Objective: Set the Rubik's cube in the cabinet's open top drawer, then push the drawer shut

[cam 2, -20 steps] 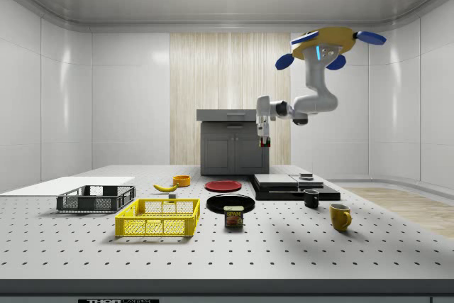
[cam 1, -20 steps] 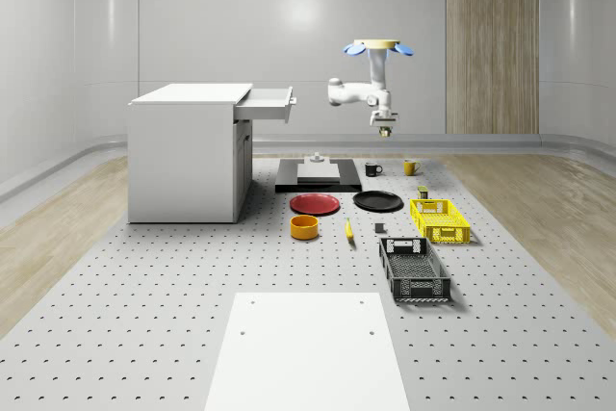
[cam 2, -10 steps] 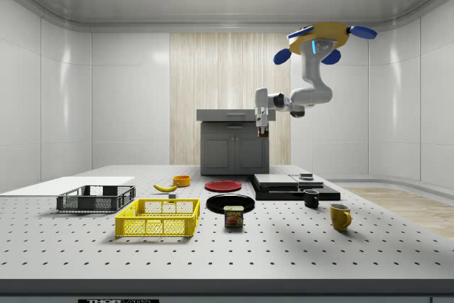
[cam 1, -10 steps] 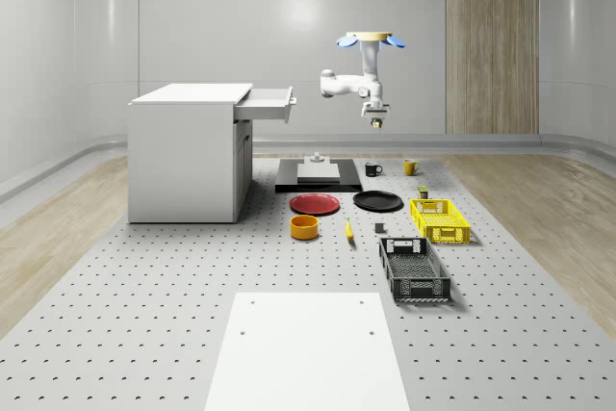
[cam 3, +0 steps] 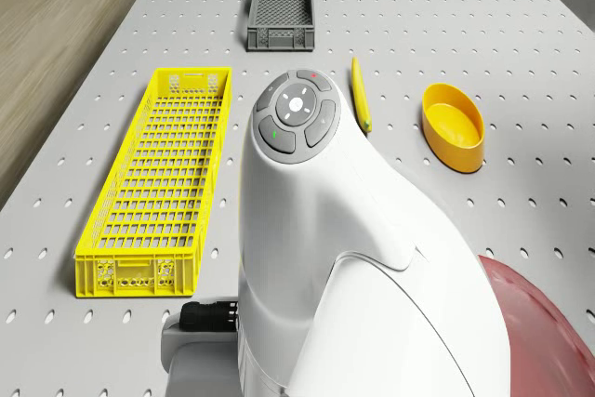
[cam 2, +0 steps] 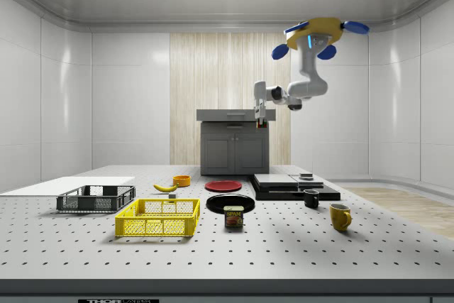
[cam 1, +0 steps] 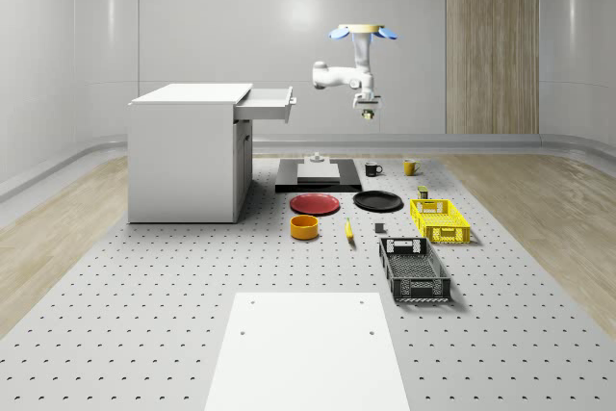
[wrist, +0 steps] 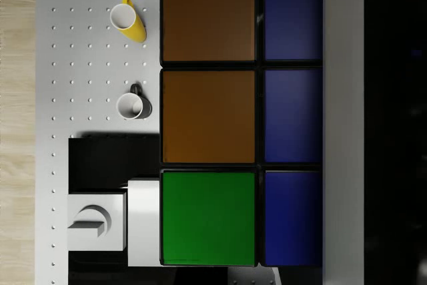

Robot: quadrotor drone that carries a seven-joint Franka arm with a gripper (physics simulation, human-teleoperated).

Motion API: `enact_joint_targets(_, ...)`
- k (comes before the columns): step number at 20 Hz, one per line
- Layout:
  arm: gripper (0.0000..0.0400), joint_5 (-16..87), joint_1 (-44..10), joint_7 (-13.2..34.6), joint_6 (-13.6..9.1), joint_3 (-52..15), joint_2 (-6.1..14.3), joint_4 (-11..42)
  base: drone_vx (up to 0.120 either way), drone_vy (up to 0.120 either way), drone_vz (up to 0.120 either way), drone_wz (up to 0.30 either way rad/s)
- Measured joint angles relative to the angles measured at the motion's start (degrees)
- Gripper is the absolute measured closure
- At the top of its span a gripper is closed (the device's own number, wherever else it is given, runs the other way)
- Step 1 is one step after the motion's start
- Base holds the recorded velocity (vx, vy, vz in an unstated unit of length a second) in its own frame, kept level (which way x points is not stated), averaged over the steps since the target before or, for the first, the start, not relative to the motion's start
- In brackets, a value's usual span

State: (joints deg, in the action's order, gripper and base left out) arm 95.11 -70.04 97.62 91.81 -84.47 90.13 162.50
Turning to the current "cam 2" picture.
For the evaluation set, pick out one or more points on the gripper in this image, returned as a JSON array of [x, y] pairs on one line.
[[260, 108]]

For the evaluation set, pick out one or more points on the puzzle cube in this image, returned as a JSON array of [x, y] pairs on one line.
[[261, 125]]

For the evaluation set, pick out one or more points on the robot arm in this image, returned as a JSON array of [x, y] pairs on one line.
[[308, 65]]

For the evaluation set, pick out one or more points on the white cabinet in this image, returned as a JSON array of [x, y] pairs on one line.
[[234, 150]]

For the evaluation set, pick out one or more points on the red plate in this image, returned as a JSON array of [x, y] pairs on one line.
[[223, 186]]

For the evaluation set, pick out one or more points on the black plate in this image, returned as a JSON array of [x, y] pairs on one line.
[[220, 202]]

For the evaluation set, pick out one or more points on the black mug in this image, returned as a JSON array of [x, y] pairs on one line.
[[310, 199]]

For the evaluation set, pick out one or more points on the yellow bowl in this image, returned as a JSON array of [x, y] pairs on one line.
[[181, 181]]

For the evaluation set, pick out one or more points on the flat-sided can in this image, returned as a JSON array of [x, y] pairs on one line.
[[233, 217]]

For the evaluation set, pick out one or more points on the banana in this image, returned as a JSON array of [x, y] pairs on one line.
[[166, 188]]

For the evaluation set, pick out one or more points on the yellow mug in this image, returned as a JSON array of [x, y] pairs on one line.
[[338, 218]]

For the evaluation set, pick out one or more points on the yellow basket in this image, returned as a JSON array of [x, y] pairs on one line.
[[156, 226]]

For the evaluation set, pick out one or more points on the dark grey basket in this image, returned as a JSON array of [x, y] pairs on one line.
[[92, 203]]

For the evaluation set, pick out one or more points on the white board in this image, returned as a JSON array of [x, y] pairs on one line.
[[67, 184]]

